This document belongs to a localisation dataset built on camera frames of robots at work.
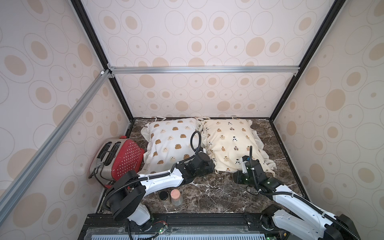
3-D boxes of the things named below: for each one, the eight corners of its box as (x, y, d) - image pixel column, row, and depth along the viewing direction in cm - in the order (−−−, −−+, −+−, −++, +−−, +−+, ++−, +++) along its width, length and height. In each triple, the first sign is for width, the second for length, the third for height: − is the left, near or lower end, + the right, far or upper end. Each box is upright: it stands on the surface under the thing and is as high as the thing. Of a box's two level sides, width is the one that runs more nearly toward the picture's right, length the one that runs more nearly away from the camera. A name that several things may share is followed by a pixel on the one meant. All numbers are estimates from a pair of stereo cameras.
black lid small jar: (161, 204, 81) (158, 199, 73) (162, 196, 83) (159, 190, 76) (169, 204, 81) (167, 199, 73) (170, 196, 83) (168, 190, 76)
